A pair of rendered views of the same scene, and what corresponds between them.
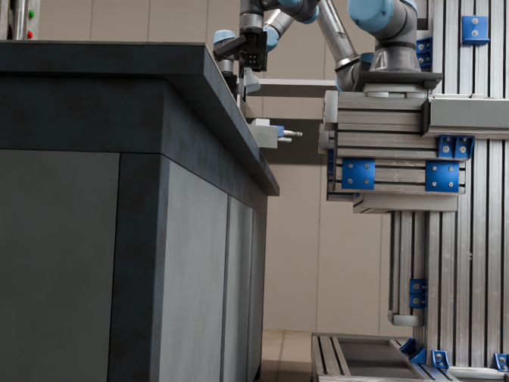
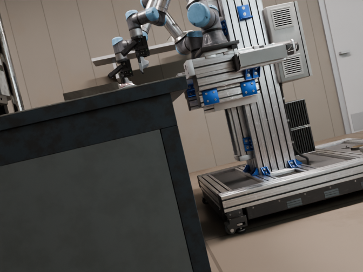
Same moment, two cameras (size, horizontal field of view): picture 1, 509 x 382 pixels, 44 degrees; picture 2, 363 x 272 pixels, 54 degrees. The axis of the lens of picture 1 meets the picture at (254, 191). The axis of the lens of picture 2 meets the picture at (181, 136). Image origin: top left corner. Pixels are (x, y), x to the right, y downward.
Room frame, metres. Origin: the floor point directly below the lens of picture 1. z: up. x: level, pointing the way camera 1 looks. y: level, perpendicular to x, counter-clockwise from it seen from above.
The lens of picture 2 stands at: (-0.24, 0.28, 0.69)
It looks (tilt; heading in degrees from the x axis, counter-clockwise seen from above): 3 degrees down; 350
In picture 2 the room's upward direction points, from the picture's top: 13 degrees counter-clockwise
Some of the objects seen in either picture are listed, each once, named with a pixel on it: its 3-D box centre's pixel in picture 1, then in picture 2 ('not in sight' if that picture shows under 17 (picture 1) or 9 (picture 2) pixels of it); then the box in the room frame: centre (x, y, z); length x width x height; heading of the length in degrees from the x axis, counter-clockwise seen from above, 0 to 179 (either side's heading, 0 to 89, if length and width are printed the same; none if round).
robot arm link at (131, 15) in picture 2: (253, 0); (133, 20); (1.90, 0.03, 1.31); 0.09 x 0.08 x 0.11; 55
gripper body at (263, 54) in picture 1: (252, 51); (140, 47); (1.90, 0.02, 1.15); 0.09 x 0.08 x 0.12; 85
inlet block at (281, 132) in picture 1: (277, 132); not in sight; (1.63, -0.05, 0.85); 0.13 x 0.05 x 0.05; 102
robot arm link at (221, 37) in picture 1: (224, 47); (119, 46); (2.20, 0.13, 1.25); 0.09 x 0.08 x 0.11; 111
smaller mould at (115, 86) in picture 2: not in sight; (95, 98); (1.18, 0.32, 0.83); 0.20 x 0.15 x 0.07; 85
